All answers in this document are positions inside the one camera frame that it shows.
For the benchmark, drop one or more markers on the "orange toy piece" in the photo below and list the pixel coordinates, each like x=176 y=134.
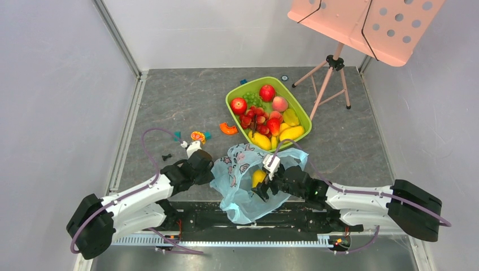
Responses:
x=228 y=130

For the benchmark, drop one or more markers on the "yellow fake pear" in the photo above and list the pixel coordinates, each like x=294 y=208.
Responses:
x=258 y=177

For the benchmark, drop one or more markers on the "green fake grapes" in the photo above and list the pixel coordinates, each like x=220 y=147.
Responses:
x=253 y=99

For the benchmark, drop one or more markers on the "yellow fake mango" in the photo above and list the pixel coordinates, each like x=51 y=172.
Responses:
x=292 y=133

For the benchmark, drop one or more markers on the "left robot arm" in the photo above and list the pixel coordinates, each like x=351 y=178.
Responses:
x=99 y=222

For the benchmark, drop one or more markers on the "small fake peach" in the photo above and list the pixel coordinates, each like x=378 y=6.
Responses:
x=276 y=115

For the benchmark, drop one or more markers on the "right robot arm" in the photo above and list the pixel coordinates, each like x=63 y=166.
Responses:
x=402 y=205

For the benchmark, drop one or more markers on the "red fake strawberries bunch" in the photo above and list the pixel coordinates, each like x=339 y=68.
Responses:
x=255 y=119

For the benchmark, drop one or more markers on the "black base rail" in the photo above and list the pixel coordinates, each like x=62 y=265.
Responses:
x=204 y=221

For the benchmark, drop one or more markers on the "yellow fake banana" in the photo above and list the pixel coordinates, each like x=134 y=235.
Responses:
x=275 y=138

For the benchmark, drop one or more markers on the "red fake wax apple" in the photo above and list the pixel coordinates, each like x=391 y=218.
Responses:
x=273 y=126

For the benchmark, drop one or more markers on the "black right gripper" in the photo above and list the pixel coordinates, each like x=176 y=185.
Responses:
x=271 y=186

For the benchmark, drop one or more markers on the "orange round toy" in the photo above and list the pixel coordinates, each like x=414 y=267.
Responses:
x=198 y=136

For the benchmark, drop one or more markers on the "light blue plastic bag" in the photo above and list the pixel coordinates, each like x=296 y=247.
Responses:
x=232 y=179

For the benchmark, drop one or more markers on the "pink fake peach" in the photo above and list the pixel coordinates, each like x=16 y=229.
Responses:
x=279 y=104

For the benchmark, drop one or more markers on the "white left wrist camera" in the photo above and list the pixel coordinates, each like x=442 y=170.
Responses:
x=191 y=148

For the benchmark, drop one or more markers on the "pink music stand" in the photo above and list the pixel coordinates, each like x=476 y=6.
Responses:
x=388 y=31

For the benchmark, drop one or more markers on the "small black screw part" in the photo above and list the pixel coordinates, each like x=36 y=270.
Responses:
x=166 y=157

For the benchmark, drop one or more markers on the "small teal block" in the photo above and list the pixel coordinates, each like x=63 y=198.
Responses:
x=177 y=135

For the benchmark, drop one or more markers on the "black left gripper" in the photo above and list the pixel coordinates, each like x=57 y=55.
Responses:
x=208 y=177

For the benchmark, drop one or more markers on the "yellow fake starfruit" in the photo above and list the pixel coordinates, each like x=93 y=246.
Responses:
x=290 y=117

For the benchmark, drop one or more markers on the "yellow fake lemon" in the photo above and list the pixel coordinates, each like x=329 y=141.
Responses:
x=260 y=140

